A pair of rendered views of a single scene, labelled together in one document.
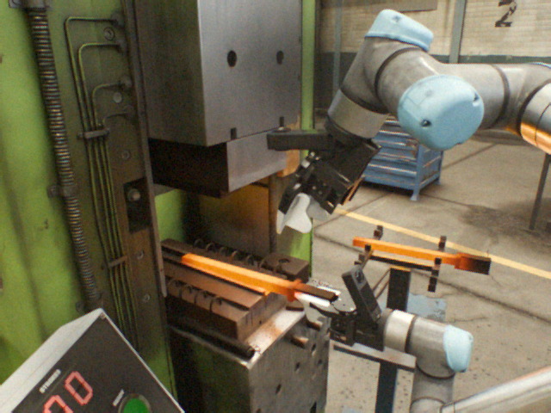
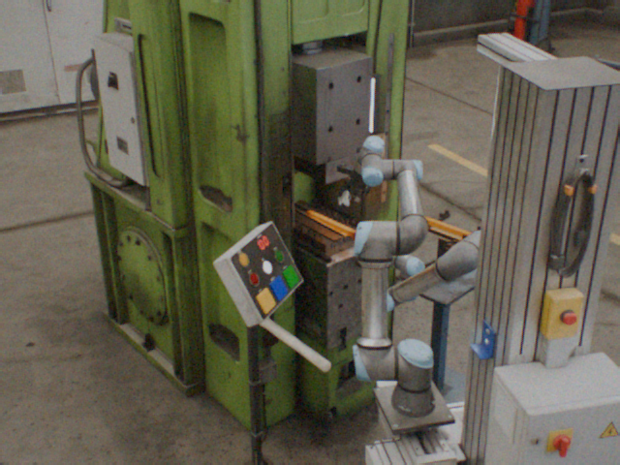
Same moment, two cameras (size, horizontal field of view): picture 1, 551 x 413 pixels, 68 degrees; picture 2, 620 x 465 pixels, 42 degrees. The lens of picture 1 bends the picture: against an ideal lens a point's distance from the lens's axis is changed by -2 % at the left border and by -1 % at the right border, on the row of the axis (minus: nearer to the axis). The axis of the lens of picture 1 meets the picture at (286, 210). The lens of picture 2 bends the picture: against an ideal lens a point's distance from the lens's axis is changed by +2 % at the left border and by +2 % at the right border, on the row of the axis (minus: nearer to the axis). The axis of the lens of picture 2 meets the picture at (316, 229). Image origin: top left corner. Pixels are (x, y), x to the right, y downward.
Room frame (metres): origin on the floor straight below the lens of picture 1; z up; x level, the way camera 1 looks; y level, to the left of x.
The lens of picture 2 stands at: (-2.17, -0.81, 2.59)
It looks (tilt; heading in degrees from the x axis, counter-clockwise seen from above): 27 degrees down; 18
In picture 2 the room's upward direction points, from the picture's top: straight up
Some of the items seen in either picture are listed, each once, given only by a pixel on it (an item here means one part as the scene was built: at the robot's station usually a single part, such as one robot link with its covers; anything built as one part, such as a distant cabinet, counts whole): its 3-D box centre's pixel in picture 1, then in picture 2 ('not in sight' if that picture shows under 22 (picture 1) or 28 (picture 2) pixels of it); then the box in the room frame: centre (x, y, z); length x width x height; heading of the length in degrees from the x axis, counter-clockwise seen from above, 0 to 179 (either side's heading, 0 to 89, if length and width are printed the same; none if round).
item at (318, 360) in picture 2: not in sight; (294, 343); (0.47, 0.16, 0.62); 0.44 x 0.05 x 0.05; 58
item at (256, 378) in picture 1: (215, 350); (320, 271); (0.98, 0.21, 0.69); 0.56 x 0.38 x 0.45; 58
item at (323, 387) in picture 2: not in sight; (320, 350); (0.98, 0.21, 0.23); 0.55 x 0.37 x 0.47; 58
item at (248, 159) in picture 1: (185, 144); (312, 153); (0.92, 0.23, 1.32); 0.42 x 0.20 x 0.10; 58
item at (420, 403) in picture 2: not in sight; (413, 390); (0.00, -0.44, 0.87); 0.15 x 0.15 x 0.10
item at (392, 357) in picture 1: (394, 323); (444, 278); (1.14, -0.36, 0.67); 0.40 x 0.30 x 0.02; 155
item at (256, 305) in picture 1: (197, 282); (313, 226); (0.92, 0.23, 0.96); 0.42 x 0.20 x 0.09; 58
